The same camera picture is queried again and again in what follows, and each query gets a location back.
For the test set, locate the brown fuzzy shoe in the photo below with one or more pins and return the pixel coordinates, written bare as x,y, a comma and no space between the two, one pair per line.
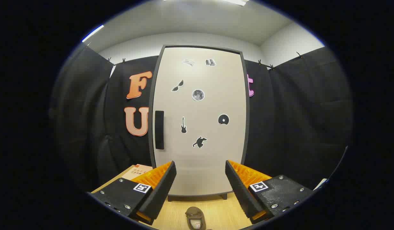
193,212

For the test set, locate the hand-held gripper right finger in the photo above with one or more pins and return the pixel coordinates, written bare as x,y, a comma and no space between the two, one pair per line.
240,191

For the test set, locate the wide ceiling light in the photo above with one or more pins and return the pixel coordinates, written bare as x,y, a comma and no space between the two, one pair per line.
235,2

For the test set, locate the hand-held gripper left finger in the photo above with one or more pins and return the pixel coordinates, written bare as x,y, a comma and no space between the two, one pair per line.
161,191

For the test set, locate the black backdrop cloth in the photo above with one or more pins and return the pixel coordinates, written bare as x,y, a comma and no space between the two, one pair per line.
296,111

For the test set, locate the long ceiling light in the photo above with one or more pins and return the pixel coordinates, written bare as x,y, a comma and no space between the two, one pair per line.
93,33

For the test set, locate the dark grey shoe cabinet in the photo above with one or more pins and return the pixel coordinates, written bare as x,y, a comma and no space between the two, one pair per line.
248,105

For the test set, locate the beige orange cover book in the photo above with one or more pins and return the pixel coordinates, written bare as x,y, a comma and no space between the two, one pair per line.
136,172

